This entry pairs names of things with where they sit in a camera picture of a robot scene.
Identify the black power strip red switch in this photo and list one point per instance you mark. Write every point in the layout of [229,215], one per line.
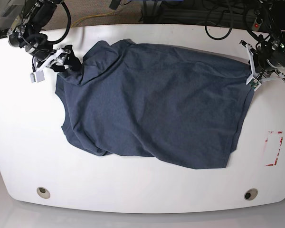
[258,20]

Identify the table cable grommet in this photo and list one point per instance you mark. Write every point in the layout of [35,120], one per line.
[43,193]
[251,194]

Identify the right table cable grommet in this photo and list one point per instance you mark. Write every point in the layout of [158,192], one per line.
[251,194]

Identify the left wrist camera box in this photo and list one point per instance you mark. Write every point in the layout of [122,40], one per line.
[253,83]

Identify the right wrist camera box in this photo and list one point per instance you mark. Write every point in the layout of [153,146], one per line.
[37,77]

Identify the dark blue T-shirt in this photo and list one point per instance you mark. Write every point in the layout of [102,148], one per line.
[178,105]

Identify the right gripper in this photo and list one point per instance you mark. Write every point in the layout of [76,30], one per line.
[58,60]

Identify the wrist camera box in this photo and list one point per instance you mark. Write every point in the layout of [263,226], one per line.
[253,83]
[37,77]

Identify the red tape rectangle marking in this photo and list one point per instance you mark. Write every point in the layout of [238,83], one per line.
[272,148]

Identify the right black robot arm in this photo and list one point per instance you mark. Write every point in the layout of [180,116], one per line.
[25,32]

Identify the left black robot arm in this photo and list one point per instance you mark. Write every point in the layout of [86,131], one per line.
[264,20]

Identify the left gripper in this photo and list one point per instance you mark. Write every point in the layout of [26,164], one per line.
[263,75]

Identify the left table cable grommet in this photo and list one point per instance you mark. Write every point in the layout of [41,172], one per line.
[43,193]

